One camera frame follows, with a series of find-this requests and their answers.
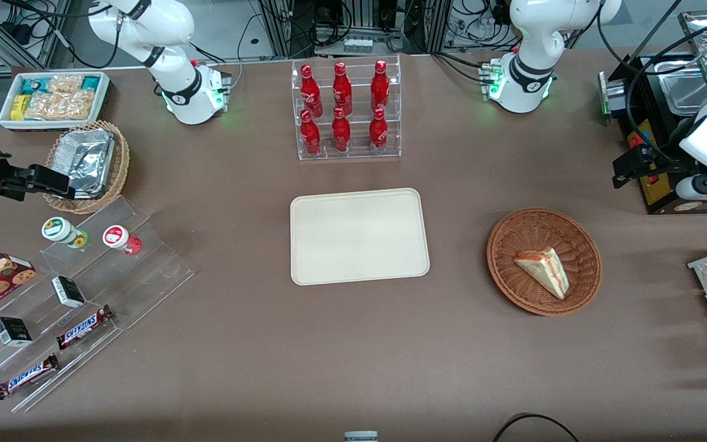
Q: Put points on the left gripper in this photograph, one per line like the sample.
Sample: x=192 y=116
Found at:
x=664 y=152

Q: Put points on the triangular sandwich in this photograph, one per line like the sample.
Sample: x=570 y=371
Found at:
x=547 y=270

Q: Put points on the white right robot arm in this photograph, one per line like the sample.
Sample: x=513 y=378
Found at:
x=177 y=69

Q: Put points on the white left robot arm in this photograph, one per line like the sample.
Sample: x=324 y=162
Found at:
x=528 y=61

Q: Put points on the light wicker basket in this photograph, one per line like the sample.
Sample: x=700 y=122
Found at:
x=121 y=166

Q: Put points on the round brown wicker basket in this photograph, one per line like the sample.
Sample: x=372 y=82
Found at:
x=513 y=245

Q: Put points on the beige plastic tray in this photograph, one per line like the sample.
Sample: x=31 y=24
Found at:
x=359 y=236

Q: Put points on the black food warmer machine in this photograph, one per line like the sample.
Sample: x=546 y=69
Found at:
x=657 y=190

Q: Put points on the green lid cup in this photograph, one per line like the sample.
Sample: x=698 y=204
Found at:
x=59 y=229

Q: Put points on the aluminium foil container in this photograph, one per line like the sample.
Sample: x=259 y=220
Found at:
x=86 y=159

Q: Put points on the yellow snack packet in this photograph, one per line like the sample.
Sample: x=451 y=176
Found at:
x=18 y=107

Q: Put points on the large clear cracker bag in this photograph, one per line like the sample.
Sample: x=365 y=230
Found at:
x=59 y=105

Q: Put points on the steel warmer pan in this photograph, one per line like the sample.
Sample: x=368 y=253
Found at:
x=688 y=92

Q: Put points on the red lid cup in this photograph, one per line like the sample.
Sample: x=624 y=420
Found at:
x=117 y=237

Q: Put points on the teal snack packet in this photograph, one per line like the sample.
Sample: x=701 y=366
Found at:
x=33 y=86
x=91 y=83

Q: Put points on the small clear cracker bag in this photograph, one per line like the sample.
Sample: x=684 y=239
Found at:
x=65 y=83

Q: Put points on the white rectangular snack bin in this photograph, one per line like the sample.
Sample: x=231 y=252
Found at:
x=103 y=101

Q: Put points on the small black box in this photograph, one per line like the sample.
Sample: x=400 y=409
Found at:
x=68 y=291
x=13 y=331

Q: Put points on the clear acrylic step display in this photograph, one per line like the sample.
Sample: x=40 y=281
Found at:
x=151 y=276

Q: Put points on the snickers bar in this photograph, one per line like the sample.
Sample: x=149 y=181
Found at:
x=83 y=327
x=25 y=376

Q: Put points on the red cola bottle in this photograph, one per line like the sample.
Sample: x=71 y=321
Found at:
x=378 y=131
x=380 y=85
x=310 y=134
x=342 y=87
x=310 y=89
x=340 y=131

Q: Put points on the clear acrylic bottle rack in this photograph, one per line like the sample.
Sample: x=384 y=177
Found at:
x=359 y=153

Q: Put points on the white power strip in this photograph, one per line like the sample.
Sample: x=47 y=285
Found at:
x=358 y=45

